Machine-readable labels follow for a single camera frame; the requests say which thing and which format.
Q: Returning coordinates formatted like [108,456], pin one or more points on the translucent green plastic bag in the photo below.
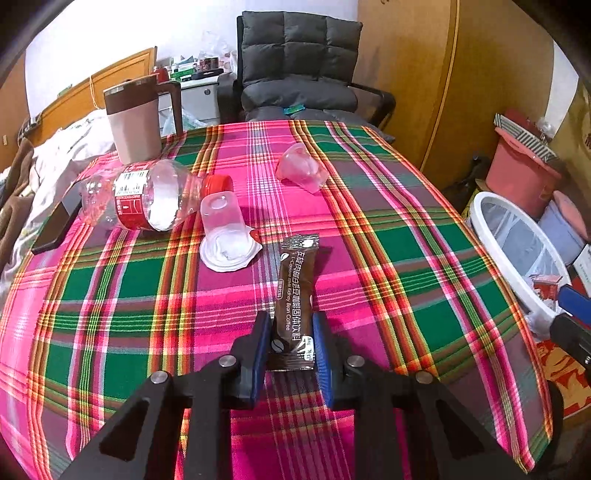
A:
[184,121]

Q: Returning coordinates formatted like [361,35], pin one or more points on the wooden headboard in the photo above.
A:
[78,92]

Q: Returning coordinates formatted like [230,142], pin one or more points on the grey quilted chair cushion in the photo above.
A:
[295,55]

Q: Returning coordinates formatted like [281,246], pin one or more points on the brown blanket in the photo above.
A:
[14,180]

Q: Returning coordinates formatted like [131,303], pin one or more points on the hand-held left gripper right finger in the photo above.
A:
[323,364]

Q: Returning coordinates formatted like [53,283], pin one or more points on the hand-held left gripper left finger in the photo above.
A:
[259,364]

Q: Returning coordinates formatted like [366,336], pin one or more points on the red yellow printed bag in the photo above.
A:
[551,378]

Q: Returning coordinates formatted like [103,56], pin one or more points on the small teal packet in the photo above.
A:
[294,110]

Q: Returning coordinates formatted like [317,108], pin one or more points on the white trash bin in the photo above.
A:
[480,207]

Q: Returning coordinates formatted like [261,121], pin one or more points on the pink green plaid tablecloth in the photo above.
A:
[392,277]

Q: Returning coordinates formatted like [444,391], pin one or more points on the white duvet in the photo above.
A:
[60,143]

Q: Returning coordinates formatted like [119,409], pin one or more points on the black smartphone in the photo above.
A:
[51,228]

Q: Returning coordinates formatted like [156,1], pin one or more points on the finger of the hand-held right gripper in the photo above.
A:
[576,300]
[572,339]

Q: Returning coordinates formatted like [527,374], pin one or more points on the tall wooden cabinet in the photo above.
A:
[10,115]

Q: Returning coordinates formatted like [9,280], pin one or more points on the pink plastic bucket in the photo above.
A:
[517,180]

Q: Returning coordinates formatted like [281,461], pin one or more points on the clear plastic bottle red cap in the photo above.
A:
[157,198]

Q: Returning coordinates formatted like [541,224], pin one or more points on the black case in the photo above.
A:
[205,74]

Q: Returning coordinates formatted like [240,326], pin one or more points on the brown coffee sachet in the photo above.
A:
[291,300]

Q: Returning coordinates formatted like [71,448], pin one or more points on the large wooden wardrobe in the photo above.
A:
[438,83]

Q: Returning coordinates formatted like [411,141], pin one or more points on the pink mug with brown lid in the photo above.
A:
[134,134]

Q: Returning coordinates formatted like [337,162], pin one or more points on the clear plastic jelly cup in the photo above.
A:
[300,166]

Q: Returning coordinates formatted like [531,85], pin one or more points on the lavender plastic bucket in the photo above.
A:
[558,230]

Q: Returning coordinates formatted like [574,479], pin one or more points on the black office chair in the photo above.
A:
[378,101]

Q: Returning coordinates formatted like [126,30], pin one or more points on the white nightstand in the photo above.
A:
[198,92]

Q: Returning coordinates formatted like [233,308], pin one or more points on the green white boxes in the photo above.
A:
[184,67]

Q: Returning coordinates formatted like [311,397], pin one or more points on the red thermos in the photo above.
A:
[161,74]

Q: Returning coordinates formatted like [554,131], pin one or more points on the dark bag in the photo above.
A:
[466,184]

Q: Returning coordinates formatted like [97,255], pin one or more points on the clear jelly cup peeled lid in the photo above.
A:
[226,221]

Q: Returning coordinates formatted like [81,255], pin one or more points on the red crumpled packet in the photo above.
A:
[547,286]

